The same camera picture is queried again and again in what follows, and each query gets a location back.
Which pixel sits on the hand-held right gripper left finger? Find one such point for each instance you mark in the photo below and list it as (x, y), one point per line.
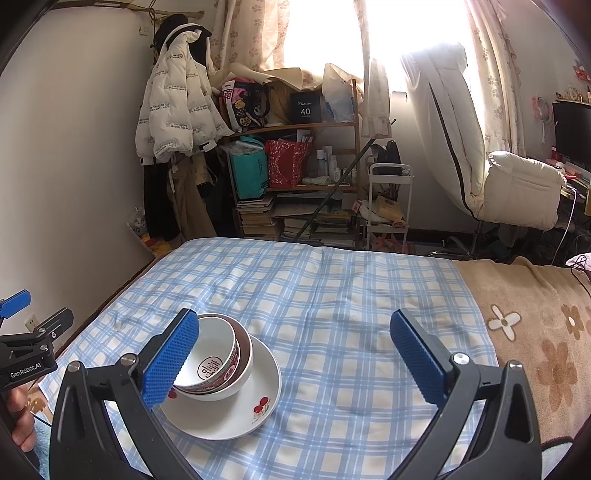
(171, 355)

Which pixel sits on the white cherry print plate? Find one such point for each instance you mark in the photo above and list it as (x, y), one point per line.
(231, 420)

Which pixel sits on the stack of books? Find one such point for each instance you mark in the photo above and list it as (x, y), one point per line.
(256, 219)

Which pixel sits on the cream padded chair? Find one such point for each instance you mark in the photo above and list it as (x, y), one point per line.
(521, 194)

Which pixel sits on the beige hanging coat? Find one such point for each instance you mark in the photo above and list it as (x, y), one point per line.
(189, 207)

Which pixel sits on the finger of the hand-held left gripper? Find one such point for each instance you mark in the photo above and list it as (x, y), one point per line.
(57, 323)
(16, 302)

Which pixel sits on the pink fan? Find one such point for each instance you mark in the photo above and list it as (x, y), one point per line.
(541, 110)

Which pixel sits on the white trolley cart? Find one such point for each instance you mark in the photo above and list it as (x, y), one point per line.
(408, 198)

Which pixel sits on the wooden shelf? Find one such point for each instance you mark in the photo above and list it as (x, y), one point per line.
(353, 134)

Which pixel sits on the flowered curtain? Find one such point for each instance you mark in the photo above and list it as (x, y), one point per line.
(496, 78)
(249, 32)
(374, 92)

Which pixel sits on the bowl with red inner print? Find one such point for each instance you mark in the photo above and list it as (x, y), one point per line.
(207, 355)

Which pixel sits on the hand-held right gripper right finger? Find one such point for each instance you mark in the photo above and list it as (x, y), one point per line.
(418, 355)

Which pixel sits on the teal bag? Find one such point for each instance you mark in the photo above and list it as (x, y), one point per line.
(249, 173)

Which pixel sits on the red patterned bag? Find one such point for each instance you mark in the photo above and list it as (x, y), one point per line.
(286, 166)

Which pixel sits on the pile of toys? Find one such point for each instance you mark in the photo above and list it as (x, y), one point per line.
(147, 235)

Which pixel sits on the black bag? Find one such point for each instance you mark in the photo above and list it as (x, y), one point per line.
(388, 157)

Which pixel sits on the blue plaid bed sheet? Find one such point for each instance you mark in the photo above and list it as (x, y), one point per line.
(323, 300)

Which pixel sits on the person's left hand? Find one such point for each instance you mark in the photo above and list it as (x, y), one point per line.
(21, 415)

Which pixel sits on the beige paper sheet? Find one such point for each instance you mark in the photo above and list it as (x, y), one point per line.
(291, 78)

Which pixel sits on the black hanging coat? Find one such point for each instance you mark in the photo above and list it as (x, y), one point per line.
(159, 203)

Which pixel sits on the black garment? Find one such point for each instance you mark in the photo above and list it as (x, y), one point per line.
(178, 25)

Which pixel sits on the black monitor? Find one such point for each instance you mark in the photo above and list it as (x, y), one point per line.
(572, 134)

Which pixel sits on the group of white bottles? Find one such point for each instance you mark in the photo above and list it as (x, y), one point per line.
(330, 166)

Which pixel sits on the black pole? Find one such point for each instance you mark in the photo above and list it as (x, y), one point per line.
(341, 182)

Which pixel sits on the large plain white bowl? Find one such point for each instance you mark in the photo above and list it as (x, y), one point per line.
(217, 395)

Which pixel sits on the pink cloth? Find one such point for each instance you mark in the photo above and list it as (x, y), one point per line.
(579, 262)

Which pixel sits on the colourful patterned backpack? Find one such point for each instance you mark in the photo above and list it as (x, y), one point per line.
(242, 104)

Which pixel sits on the white puffer jacket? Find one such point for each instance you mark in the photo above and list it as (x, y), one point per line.
(175, 106)

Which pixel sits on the white plastic bag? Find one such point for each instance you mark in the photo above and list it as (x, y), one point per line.
(339, 94)

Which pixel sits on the wall socket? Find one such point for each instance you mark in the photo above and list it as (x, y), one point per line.
(31, 322)

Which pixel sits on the black box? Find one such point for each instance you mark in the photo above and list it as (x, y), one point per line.
(304, 108)

